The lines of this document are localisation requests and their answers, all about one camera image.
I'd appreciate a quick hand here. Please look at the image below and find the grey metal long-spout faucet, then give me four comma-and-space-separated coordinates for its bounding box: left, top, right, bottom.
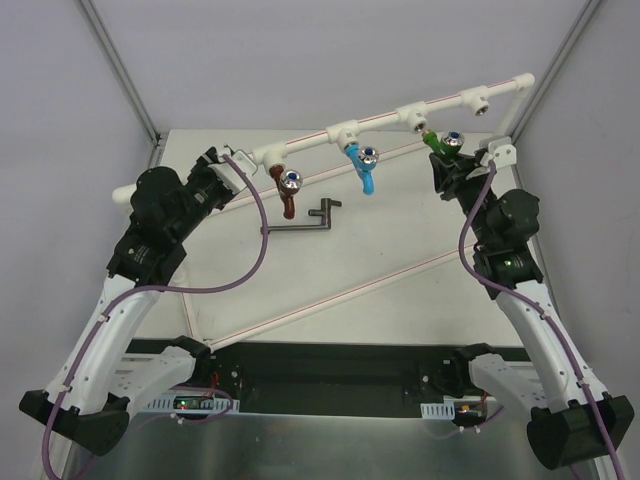
259, 196, 342, 237

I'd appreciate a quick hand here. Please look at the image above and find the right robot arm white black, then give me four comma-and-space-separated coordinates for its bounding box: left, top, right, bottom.
429, 153, 635, 479

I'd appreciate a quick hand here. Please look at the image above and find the aluminium enclosure frame post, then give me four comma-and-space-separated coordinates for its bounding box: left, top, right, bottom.
509, 0, 606, 144
74, 0, 162, 147

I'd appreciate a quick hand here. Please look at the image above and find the right white cable duct board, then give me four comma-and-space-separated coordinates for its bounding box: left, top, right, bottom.
420, 400, 487, 421

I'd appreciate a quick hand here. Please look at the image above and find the white cable duct board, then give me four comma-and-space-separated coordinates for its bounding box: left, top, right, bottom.
142, 394, 240, 415
420, 400, 487, 421

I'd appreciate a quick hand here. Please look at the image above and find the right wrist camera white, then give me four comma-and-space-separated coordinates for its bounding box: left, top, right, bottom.
478, 136, 517, 175

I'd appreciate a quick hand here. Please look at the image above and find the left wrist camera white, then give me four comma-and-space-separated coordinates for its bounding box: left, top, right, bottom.
216, 144, 258, 195

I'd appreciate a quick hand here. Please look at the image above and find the aluminium enclosure frame post right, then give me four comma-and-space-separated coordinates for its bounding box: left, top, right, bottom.
509, 0, 606, 144

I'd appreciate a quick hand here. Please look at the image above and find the blue plastic water faucet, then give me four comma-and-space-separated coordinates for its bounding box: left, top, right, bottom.
344, 143, 379, 196

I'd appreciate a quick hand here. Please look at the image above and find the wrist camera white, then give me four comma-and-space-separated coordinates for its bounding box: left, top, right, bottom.
216, 144, 258, 195
478, 136, 517, 175

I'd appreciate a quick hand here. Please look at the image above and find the white PVC pipe frame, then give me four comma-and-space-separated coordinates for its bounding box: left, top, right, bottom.
110, 72, 536, 354

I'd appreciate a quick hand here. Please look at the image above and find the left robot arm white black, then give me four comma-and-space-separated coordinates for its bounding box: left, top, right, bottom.
19, 148, 261, 464

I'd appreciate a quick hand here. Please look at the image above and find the green plastic water faucet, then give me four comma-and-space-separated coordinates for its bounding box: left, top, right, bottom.
422, 131, 465, 159

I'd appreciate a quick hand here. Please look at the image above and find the aluminium enclosure frame post left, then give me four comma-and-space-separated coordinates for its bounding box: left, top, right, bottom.
74, 0, 162, 147

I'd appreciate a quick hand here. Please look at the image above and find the left white cable duct board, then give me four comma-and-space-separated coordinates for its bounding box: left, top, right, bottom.
142, 394, 240, 415

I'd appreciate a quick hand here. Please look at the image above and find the brown plastic water faucet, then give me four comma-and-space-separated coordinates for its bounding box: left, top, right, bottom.
269, 165, 303, 220

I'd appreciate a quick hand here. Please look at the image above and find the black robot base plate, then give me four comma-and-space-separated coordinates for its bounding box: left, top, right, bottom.
94, 335, 519, 419

